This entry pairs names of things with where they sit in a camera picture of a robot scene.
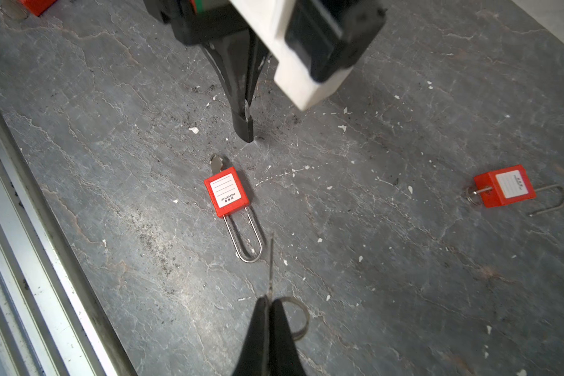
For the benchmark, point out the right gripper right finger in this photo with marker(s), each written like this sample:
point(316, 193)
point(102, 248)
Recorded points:
point(283, 356)

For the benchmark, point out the red padlock long shackle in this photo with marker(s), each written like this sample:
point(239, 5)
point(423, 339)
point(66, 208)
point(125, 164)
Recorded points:
point(228, 196)

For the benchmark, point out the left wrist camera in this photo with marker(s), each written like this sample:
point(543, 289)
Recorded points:
point(316, 43)

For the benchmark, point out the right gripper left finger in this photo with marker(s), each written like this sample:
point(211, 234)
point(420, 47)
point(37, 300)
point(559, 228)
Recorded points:
point(254, 357)

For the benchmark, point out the red padlock near left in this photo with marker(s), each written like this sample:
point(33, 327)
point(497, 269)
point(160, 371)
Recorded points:
point(37, 7)

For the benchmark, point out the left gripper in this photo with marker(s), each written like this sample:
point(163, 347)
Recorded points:
point(237, 63)

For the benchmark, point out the aluminium rail front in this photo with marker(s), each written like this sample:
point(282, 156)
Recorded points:
point(51, 321)

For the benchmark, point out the red padlock far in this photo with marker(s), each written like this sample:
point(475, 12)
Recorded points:
point(503, 187)

